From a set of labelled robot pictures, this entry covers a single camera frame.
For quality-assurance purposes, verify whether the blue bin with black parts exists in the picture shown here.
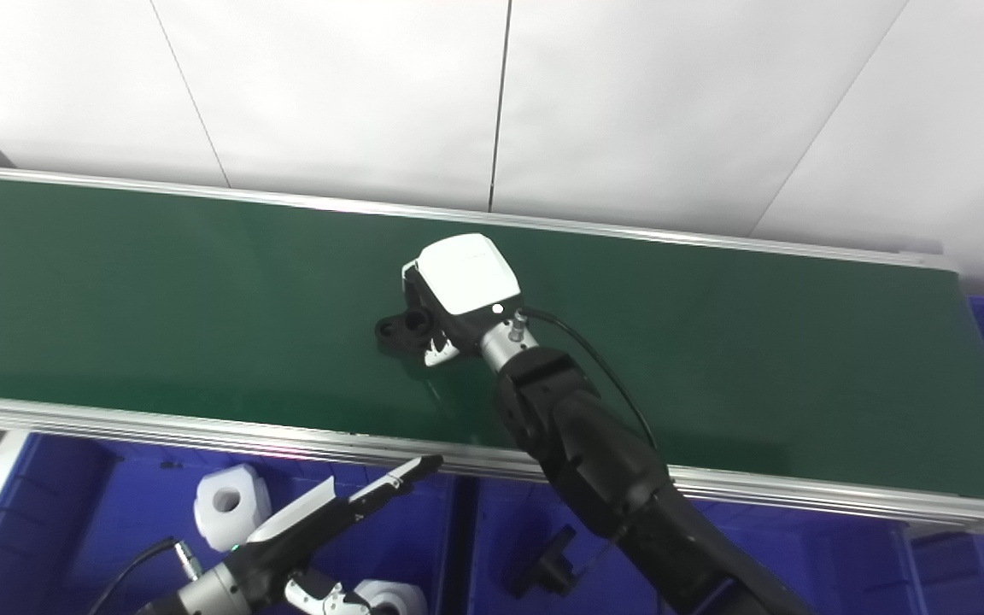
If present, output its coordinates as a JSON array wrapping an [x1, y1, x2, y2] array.
[[454, 474, 920, 615]]

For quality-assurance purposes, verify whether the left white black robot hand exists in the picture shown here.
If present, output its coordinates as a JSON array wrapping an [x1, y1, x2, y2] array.
[[236, 454, 444, 615]]

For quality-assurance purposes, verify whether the green conveyor belt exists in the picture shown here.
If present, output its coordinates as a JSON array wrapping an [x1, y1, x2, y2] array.
[[0, 135, 984, 535], [0, 175, 984, 505]]

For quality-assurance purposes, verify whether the black flanged mount part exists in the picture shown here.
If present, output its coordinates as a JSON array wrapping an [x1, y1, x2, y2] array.
[[374, 307, 442, 355]]

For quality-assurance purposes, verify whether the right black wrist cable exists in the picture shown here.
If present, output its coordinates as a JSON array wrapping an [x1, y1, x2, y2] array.
[[505, 307, 659, 454]]

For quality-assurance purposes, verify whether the black bracket part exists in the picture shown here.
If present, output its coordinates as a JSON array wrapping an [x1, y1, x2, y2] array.
[[505, 524, 580, 599]]

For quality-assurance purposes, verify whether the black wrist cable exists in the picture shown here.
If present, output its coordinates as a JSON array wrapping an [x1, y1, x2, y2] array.
[[86, 536, 207, 615], [505, 307, 659, 454]]

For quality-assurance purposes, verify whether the blue bin with white parts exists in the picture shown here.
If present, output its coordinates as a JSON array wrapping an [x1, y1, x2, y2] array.
[[0, 431, 459, 615]]

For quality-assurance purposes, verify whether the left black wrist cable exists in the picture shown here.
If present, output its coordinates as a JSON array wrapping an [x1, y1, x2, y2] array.
[[86, 536, 207, 615]]

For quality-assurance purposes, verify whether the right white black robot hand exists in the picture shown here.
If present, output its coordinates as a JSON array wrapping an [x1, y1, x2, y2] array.
[[401, 232, 523, 368]]

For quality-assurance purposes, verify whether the white hexagonal block part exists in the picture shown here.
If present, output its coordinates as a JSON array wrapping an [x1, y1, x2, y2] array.
[[193, 464, 272, 554]]

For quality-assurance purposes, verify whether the white cylindrical block part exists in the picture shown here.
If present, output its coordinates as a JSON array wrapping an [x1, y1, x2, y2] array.
[[354, 579, 429, 615]]

